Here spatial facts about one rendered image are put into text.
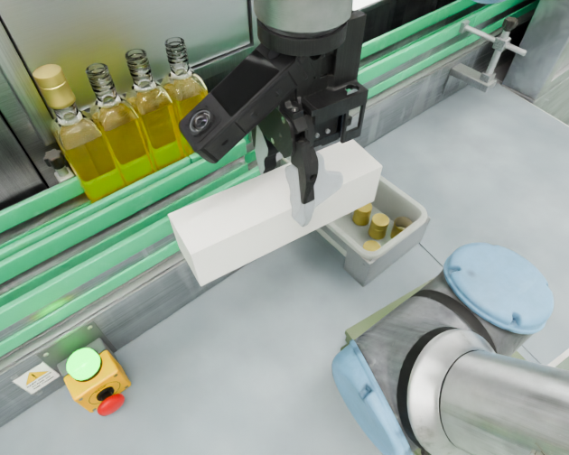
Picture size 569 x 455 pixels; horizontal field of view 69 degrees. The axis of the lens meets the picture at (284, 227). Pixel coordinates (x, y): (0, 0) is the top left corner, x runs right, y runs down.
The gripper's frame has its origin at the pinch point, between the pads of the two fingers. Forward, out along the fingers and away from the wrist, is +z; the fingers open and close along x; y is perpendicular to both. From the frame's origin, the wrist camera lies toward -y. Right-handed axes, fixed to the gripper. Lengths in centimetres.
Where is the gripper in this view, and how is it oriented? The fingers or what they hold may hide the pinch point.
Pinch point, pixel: (281, 200)
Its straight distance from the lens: 47.3
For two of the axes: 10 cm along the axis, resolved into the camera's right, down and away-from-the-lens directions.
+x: -5.2, -6.7, 5.3
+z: 0.0, 6.2, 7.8
